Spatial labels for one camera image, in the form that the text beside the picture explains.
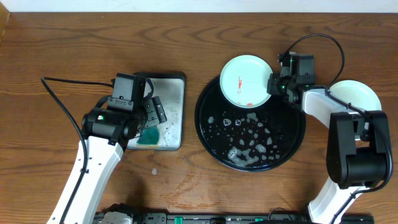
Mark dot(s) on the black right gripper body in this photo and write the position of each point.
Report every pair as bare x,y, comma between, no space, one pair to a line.
278,84

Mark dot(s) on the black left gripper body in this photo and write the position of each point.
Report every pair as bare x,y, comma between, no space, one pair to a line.
157,111

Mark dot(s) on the green scrubbing sponge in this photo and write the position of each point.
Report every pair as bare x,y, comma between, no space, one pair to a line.
149,136

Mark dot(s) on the mint plate with red stain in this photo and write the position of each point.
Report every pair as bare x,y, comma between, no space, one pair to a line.
244,79

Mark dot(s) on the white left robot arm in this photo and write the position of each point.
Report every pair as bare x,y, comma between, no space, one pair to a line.
95,161

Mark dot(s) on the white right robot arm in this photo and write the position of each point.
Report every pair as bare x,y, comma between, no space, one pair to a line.
359,154

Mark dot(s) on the black round tray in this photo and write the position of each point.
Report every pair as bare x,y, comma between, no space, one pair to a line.
249,140

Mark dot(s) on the black rectangular soapy tray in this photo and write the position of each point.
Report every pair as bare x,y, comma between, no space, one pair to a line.
170,88

